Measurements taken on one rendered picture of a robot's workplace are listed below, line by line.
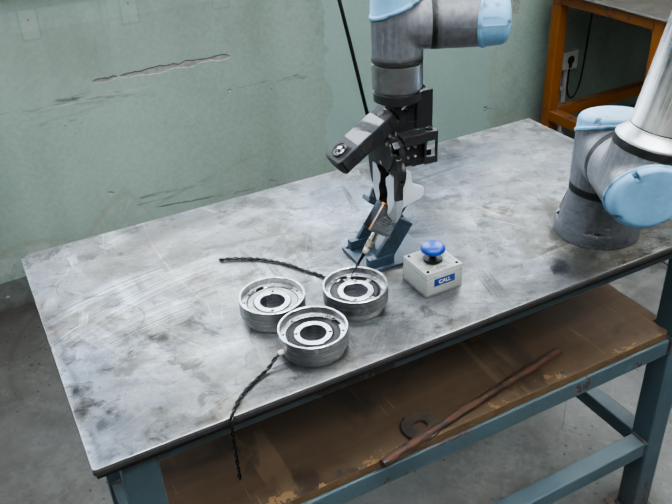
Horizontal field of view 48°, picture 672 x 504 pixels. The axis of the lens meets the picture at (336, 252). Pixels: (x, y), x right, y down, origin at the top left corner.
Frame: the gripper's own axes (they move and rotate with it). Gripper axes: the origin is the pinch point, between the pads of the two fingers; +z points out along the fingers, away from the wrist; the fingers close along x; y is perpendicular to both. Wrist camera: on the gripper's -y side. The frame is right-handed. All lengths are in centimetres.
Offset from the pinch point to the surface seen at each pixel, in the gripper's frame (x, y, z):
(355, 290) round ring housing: -1.9, -6.9, 11.6
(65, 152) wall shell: 155, -37, 41
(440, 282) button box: -7.6, 5.7, 10.9
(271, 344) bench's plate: -6.7, -23.6, 13.1
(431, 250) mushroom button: -5.3, 5.3, 5.9
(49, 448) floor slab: 78, -64, 93
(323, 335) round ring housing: -9.9, -16.3, 11.8
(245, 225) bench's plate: 30.2, -14.7, 13.0
